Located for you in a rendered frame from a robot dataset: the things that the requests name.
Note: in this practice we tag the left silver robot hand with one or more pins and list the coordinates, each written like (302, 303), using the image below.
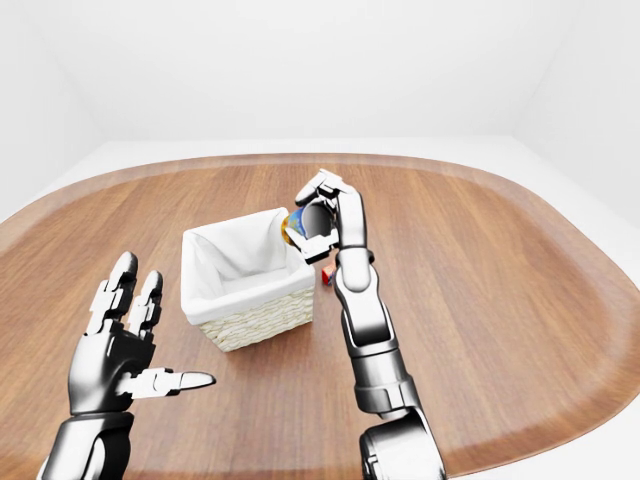
(102, 367)

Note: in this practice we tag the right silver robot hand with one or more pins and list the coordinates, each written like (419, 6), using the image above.
(350, 220)

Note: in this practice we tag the alphabet soup tin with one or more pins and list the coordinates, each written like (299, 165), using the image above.
(306, 223)

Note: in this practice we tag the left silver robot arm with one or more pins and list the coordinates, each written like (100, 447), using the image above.
(82, 447)

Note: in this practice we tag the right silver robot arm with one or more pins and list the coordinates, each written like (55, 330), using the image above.
(380, 360)

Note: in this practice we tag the white lined wicker basket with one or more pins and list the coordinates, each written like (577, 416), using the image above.
(245, 280)

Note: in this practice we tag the small red box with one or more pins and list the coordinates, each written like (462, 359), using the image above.
(328, 274)

